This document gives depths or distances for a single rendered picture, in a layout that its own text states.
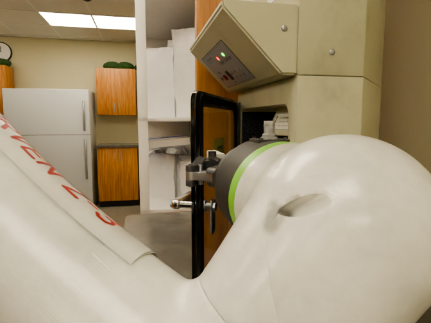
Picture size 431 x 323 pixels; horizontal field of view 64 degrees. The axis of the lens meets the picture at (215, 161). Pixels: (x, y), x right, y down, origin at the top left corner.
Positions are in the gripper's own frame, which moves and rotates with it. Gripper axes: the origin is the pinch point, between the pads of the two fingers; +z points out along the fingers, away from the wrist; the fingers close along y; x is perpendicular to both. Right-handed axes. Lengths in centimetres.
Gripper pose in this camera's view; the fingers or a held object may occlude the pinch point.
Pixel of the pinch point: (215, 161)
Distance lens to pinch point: 53.6
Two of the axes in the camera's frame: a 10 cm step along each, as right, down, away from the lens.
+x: 0.0, 9.9, 1.2
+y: -9.8, 0.3, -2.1
